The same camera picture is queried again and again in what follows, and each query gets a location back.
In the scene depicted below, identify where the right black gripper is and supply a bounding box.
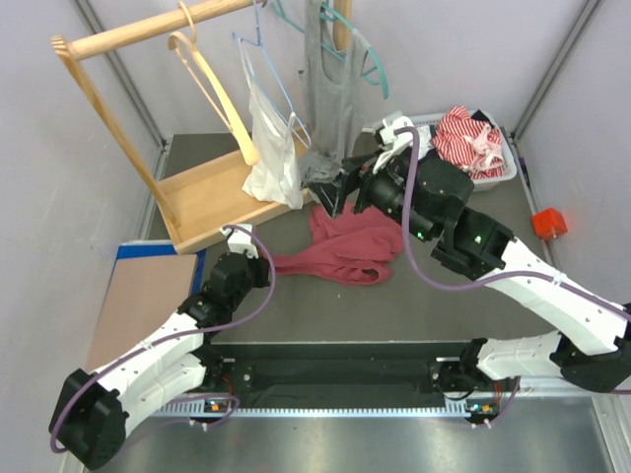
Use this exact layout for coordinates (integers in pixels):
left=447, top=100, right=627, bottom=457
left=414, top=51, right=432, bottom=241
left=307, top=149, right=434, bottom=244

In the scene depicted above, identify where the red tank top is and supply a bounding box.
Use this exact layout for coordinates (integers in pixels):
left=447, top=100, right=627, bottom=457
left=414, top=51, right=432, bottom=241
left=273, top=203, right=403, bottom=286

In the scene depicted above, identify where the wooden clothes hanger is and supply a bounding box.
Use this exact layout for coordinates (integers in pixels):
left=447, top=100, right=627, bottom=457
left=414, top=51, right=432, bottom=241
left=168, top=1, right=260, bottom=167

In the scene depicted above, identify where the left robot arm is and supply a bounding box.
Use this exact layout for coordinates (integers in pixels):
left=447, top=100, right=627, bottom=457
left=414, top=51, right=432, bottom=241
left=48, top=245, right=276, bottom=470

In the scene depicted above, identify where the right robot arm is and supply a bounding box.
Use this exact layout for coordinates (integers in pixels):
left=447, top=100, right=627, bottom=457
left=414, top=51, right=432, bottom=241
left=308, top=150, right=630, bottom=393

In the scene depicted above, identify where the white garment on hanger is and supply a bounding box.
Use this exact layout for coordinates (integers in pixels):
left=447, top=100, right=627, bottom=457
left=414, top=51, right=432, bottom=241
left=241, top=48, right=305, bottom=210

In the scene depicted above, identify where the grey tank top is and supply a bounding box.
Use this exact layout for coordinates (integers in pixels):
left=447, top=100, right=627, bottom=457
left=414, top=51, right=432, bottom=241
left=298, top=1, right=370, bottom=187

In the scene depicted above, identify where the teal plastic hanger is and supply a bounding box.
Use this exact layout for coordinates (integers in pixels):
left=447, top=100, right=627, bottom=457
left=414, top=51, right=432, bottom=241
left=269, top=0, right=390, bottom=101

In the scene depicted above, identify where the wooden clothes rack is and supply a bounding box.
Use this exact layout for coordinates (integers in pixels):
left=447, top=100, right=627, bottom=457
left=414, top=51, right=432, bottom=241
left=49, top=0, right=364, bottom=256

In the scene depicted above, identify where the brown board blue edge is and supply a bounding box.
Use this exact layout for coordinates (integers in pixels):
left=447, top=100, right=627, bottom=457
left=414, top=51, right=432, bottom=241
left=87, top=240, right=206, bottom=372

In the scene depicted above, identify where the white garment in basket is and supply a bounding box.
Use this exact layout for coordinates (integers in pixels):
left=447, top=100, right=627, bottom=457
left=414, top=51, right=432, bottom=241
left=416, top=125, right=434, bottom=157

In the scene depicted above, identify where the red white striped garment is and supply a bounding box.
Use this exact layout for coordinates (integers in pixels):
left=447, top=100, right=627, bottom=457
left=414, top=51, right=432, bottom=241
left=432, top=106, right=505, bottom=179

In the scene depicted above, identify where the white laundry basket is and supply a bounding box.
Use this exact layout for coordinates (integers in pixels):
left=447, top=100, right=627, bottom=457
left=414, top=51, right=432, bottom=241
left=410, top=109, right=518, bottom=191

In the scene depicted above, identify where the orange red block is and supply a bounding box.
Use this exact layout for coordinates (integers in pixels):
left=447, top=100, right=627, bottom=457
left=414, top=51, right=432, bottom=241
left=531, top=208, right=568, bottom=241

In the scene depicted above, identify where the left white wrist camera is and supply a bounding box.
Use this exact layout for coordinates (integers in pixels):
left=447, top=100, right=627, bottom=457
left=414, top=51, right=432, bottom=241
left=220, top=224, right=260, bottom=259

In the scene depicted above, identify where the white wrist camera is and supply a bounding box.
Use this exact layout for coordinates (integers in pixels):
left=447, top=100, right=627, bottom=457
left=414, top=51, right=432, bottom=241
left=220, top=224, right=260, bottom=259
left=372, top=111, right=413, bottom=174

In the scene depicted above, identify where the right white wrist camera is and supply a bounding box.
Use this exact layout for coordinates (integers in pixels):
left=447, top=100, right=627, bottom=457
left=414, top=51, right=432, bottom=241
left=372, top=111, right=413, bottom=174

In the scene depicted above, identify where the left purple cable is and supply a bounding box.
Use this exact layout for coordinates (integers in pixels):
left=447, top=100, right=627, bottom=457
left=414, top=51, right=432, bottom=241
left=48, top=224, right=277, bottom=454

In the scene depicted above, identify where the blue wire hanger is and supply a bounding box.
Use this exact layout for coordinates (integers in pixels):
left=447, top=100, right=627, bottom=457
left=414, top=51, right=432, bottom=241
left=233, top=1, right=312, bottom=149

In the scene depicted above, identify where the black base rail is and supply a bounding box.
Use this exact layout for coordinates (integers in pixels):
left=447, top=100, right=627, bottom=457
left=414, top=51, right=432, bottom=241
left=199, top=341, right=516, bottom=410

